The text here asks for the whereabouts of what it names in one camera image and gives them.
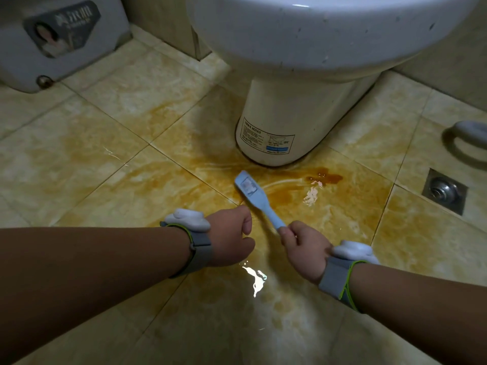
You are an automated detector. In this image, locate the person's right forearm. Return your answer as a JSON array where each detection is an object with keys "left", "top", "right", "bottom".
[{"left": 342, "top": 262, "right": 487, "bottom": 365}]

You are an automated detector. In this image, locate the person's left forearm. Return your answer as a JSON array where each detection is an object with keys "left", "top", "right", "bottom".
[{"left": 0, "top": 226, "right": 193, "bottom": 365}]

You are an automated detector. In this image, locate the white ceramic toilet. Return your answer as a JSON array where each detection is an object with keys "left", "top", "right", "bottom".
[{"left": 185, "top": 0, "right": 481, "bottom": 168}]

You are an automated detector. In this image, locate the label on toilet base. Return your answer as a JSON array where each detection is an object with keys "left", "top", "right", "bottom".
[{"left": 239, "top": 117, "right": 296, "bottom": 155}]

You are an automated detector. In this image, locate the person's left hand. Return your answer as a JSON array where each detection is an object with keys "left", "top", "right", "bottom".
[{"left": 205, "top": 205, "right": 256, "bottom": 267}]

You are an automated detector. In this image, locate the grey wrist strap tracker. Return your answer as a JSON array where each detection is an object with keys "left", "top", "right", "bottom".
[
  {"left": 318, "top": 240, "right": 380, "bottom": 313},
  {"left": 160, "top": 208, "right": 214, "bottom": 279}
]

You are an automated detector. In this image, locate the person's right hand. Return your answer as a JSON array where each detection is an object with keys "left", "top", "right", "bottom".
[{"left": 277, "top": 220, "right": 333, "bottom": 285}]

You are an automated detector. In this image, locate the light blue scrub brush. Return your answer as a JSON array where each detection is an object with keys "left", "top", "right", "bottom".
[{"left": 234, "top": 170, "right": 287, "bottom": 231}]

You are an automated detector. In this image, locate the metal floor drain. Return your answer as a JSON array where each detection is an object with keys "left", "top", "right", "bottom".
[{"left": 421, "top": 168, "right": 469, "bottom": 216}]

